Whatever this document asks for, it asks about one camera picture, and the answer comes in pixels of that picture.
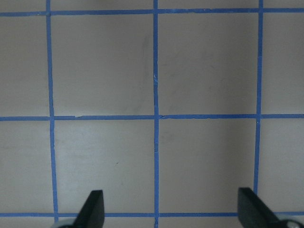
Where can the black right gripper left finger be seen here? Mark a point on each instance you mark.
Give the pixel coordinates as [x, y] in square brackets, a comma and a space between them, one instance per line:
[92, 213]

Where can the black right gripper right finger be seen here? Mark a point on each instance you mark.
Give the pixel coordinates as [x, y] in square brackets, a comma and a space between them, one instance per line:
[254, 213]

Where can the blue tape strip bottom horizontal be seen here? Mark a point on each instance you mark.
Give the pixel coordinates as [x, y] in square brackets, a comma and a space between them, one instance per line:
[123, 215]

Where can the blue tape strip horizontal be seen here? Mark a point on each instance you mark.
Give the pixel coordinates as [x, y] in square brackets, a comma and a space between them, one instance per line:
[123, 215]
[151, 117]
[149, 11]

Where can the blue tape strip middle horizontal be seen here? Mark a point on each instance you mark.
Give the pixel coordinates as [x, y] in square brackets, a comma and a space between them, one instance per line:
[151, 117]

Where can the blue tape strip top horizontal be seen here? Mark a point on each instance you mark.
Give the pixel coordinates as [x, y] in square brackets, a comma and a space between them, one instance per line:
[149, 11]

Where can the blue tape strip right vertical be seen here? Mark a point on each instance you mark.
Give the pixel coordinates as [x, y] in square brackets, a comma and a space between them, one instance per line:
[258, 93]

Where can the blue tape strip vertical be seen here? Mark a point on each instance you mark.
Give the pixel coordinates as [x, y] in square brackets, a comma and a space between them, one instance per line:
[258, 93]
[51, 111]
[156, 114]

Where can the blue tape strip left vertical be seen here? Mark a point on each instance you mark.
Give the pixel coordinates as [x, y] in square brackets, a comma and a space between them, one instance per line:
[51, 111]

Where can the blue tape strip centre vertical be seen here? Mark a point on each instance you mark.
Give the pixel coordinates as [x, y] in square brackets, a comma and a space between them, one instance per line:
[156, 114]

